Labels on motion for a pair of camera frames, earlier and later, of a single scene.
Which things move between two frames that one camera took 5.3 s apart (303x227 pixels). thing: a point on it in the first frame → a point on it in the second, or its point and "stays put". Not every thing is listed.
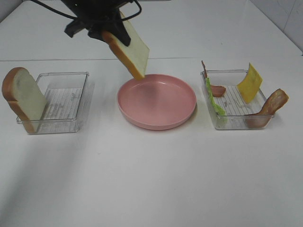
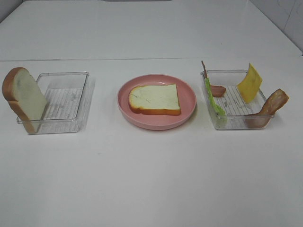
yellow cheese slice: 250,86 stays put
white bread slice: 135,55 → 163,100
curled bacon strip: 217,91 stays put
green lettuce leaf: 220,113 stays put
